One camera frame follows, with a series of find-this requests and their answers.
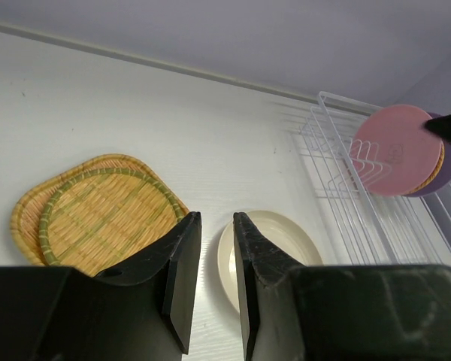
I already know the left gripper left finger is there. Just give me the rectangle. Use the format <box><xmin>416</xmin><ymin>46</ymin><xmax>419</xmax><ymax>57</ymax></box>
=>
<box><xmin>0</xmin><ymin>212</ymin><xmax>201</xmax><ymax>360</ymax></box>

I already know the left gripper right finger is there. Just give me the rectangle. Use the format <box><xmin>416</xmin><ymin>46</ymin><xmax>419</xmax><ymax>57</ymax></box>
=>
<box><xmin>233</xmin><ymin>212</ymin><xmax>451</xmax><ymax>360</ymax></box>

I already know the pink round plate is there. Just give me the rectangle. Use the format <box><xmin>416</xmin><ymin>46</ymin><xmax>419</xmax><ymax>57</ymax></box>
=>
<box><xmin>350</xmin><ymin>105</ymin><xmax>445</xmax><ymax>196</ymax></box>

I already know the cream round plate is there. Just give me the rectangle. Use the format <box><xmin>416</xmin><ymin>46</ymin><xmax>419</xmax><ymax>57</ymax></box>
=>
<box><xmin>216</xmin><ymin>210</ymin><xmax>322</xmax><ymax>311</ymax></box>

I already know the green-rimmed woven plate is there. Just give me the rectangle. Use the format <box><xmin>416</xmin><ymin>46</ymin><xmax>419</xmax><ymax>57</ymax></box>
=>
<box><xmin>38</xmin><ymin>168</ymin><xmax>188</xmax><ymax>276</ymax></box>

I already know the square woven bamboo plate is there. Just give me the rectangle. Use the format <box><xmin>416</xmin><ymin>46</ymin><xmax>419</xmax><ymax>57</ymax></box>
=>
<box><xmin>9</xmin><ymin>153</ymin><xmax>191</xmax><ymax>267</ymax></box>

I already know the orange woven round plate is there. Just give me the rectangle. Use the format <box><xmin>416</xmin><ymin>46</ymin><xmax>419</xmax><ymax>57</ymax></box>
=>
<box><xmin>407</xmin><ymin>144</ymin><xmax>445</xmax><ymax>196</ymax></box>

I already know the purple round plate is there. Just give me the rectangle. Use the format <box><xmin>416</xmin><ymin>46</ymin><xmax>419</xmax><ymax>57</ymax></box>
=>
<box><xmin>385</xmin><ymin>105</ymin><xmax>451</xmax><ymax>196</ymax></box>

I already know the white wire dish rack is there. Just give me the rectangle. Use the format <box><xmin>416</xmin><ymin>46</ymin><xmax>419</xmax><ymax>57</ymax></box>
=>
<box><xmin>298</xmin><ymin>91</ymin><xmax>451</xmax><ymax>266</ymax></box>

